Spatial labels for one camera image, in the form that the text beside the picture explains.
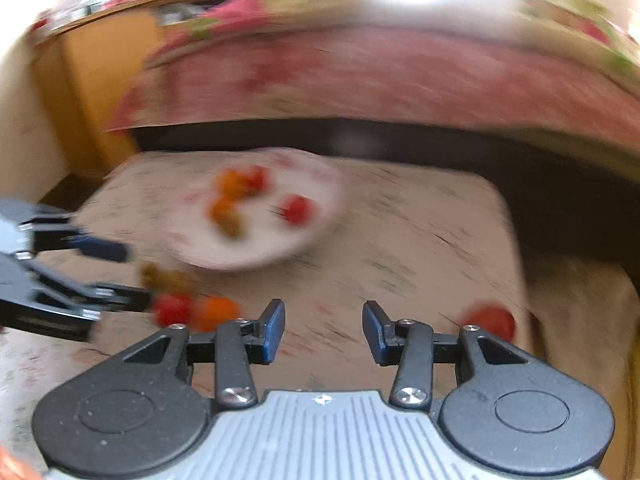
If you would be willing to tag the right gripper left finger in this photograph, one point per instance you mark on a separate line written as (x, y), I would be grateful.
(238, 345)

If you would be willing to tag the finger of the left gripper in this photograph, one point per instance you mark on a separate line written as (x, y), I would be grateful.
(85, 244)
(37, 291)

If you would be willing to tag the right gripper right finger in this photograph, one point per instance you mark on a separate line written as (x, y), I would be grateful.
(406, 344)

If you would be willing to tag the longan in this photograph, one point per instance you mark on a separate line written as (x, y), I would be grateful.
(176, 282)
(231, 224)
(150, 275)

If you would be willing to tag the red cherry tomato back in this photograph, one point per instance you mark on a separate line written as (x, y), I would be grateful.
(170, 309)

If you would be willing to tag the red cherry tomato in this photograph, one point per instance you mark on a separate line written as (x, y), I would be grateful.
(257, 179)
(296, 210)
(170, 309)

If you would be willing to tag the small mandarin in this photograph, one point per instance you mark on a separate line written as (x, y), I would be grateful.
(210, 312)
(220, 208)

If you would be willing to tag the large red tomato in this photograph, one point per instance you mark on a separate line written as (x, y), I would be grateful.
(494, 318)

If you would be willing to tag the red cherry tomato front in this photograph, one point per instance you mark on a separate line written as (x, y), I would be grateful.
(296, 210)

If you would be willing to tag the orange cherry tomato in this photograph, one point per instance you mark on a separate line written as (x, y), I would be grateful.
(232, 184)

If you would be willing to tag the floral tablecloth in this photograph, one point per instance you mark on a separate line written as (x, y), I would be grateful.
(424, 243)

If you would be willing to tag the floral white plate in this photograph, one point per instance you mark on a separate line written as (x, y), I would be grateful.
(193, 239)

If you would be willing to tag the wooden cabinet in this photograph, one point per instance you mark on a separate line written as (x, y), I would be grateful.
(82, 70)

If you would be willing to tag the pink floral blanket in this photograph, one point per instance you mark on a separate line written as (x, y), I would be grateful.
(449, 67)

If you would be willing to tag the yellow green floral quilt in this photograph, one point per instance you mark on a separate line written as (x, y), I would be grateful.
(578, 30)

